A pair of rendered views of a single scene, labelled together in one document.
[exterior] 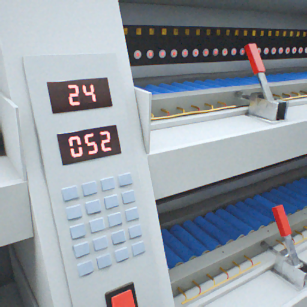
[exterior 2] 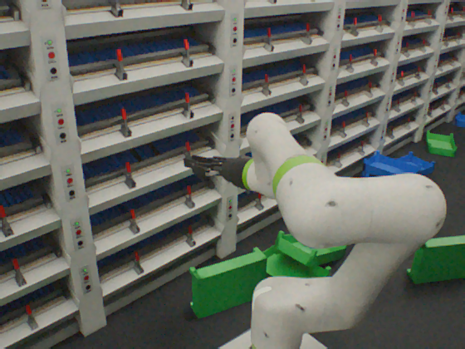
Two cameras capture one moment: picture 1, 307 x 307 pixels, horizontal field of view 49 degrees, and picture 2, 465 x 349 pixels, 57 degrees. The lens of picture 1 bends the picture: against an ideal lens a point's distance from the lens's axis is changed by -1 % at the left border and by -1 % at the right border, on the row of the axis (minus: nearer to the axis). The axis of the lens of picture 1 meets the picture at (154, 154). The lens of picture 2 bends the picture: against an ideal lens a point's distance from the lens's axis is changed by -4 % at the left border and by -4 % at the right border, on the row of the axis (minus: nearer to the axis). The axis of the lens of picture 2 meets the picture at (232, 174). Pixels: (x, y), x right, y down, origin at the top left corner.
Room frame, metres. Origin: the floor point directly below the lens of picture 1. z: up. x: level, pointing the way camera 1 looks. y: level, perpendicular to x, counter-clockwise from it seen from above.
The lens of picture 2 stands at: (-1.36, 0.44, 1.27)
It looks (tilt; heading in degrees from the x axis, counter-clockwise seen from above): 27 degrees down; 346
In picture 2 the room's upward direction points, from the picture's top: 2 degrees clockwise
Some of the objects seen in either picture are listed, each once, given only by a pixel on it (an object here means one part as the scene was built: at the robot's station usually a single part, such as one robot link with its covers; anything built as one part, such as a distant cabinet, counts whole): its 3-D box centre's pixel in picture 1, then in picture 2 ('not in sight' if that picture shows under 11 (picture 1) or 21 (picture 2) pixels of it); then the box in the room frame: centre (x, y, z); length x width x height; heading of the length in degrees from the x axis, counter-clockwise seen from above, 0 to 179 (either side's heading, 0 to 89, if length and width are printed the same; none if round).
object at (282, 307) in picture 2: not in sight; (283, 317); (-0.63, 0.12, 0.48); 0.16 x 0.13 x 0.19; 84
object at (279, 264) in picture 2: not in sight; (288, 269); (0.04, -0.18, 0.04); 0.30 x 0.20 x 0.08; 32
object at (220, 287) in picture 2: not in sight; (228, 282); (-0.05, 0.12, 0.10); 0.30 x 0.08 x 0.20; 105
